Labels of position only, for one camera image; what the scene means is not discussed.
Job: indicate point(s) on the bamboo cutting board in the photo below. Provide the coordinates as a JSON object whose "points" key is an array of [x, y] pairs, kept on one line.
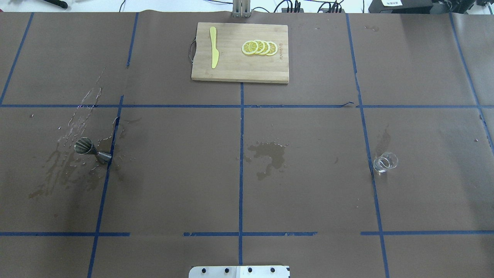
{"points": [[233, 65]]}

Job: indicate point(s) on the lemon slice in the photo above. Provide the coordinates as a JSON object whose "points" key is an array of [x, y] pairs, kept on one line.
{"points": [[249, 47], [273, 48], [260, 46], [267, 47]]}

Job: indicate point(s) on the clear glass beaker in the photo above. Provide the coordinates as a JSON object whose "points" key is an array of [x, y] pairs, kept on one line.
{"points": [[385, 162]]}

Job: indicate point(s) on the black device on desk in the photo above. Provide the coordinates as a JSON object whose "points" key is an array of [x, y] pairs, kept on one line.
{"points": [[400, 6]]}

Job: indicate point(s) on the yellow plastic knife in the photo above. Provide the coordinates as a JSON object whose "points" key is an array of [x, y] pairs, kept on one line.
{"points": [[214, 51]]}

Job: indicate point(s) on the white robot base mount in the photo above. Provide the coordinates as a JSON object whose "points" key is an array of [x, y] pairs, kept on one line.
{"points": [[255, 271]]}

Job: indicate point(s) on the steel jigger measuring cup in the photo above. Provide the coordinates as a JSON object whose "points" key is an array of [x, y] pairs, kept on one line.
{"points": [[85, 146]]}

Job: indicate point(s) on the aluminium camera post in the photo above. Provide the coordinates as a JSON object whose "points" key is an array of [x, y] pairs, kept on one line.
{"points": [[241, 8]]}

